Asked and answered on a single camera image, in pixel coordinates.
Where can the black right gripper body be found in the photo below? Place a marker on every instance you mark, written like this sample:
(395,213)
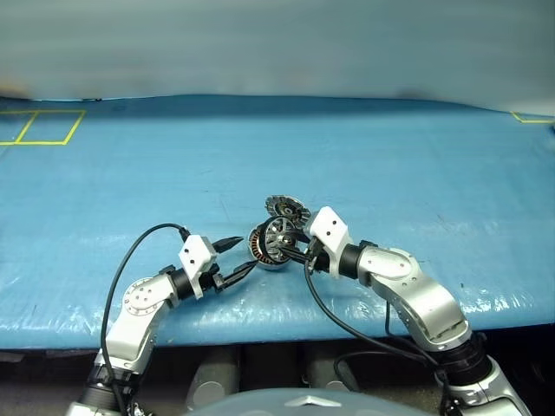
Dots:
(316,260)

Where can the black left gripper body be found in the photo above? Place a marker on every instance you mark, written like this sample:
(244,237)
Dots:
(214,284)

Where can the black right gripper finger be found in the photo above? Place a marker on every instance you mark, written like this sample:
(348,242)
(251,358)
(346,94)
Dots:
(298,239)
(300,257)

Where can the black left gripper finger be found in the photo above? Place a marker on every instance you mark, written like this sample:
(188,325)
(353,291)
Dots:
(238,275)
(227,245)

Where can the silver motor stator housing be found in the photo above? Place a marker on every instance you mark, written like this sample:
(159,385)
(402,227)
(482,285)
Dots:
(253,247)

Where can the black motor rotor disc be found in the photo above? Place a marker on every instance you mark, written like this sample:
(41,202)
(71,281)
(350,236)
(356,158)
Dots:
(271,255)

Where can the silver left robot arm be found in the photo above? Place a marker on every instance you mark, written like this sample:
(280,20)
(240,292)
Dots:
(139,303)

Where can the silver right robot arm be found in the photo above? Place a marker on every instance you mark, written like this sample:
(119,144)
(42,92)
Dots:
(416,294)

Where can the grey rounded shape under table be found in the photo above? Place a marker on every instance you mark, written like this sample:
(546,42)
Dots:
(212,381)
(325,372)

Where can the grey rounded robot torso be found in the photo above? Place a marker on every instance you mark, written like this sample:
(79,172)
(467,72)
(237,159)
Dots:
(312,405)

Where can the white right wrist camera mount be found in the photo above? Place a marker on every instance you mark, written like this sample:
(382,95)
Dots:
(329,229)

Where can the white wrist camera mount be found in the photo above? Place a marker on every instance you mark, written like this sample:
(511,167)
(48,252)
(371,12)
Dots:
(329,229)
(193,255)

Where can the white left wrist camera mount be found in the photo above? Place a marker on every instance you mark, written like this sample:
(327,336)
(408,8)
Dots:
(193,255)

